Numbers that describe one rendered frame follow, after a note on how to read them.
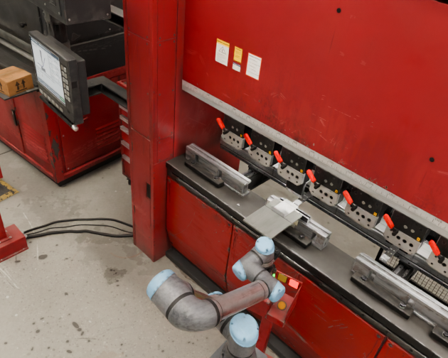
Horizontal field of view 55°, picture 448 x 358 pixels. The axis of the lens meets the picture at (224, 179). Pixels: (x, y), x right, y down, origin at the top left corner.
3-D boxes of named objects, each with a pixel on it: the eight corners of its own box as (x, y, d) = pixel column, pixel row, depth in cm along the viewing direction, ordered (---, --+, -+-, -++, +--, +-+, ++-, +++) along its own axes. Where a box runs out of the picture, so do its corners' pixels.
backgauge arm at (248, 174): (227, 192, 274) (230, 175, 266) (289, 158, 313) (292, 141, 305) (237, 199, 270) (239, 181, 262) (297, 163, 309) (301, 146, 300)
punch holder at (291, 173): (276, 173, 221) (281, 146, 211) (286, 167, 227) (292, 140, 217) (299, 187, 214) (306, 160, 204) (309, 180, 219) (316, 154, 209)
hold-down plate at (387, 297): (349, 280, 208) (351, 275, 207) (355, 274, 212) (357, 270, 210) (407, 320, 193) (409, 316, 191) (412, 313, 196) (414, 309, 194)
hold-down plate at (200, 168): (183, 165, 271) (184, 160, 269) (190, 162, 274) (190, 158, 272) (217, 188, 255) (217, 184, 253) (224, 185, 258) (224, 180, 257)
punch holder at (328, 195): (308, 192, 211) (315, 165, 201) (318, 185, 216) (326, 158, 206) (333, 208, 203) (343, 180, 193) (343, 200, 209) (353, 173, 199)
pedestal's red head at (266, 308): (246, 308, 215) (251, 285, 205) (260, 287, 227) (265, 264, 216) (282, 328, 208) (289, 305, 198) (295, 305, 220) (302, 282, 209)
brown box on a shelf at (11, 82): (-19, 85, 305) (-23, 69, 298) (16, 76, 322) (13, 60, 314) (4, 101, 291) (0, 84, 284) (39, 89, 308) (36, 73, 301)
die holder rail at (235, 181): (185, 158, 277) (185, 145, 271) (192, 155, 280) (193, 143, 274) (242, 197, 251) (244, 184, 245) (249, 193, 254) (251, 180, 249)
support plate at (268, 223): (242, 220, 218) (242, 219, 217) (275, 199, 234) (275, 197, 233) (269, 240, 208) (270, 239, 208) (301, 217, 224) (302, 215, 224)
